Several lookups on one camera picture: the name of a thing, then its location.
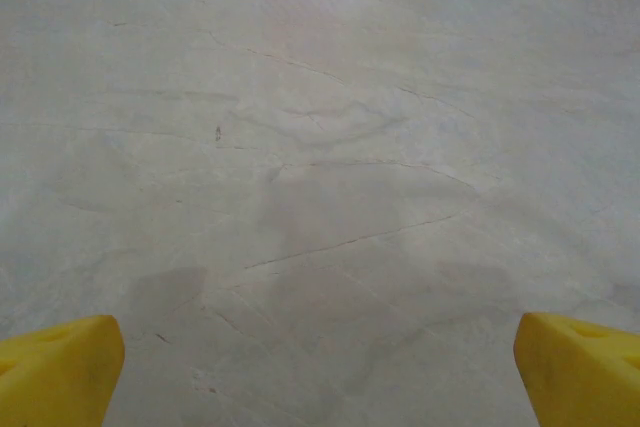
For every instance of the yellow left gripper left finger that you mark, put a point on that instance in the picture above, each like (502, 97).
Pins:
(55, 372)

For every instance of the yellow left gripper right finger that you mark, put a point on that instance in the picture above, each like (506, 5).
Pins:
(580, 377)

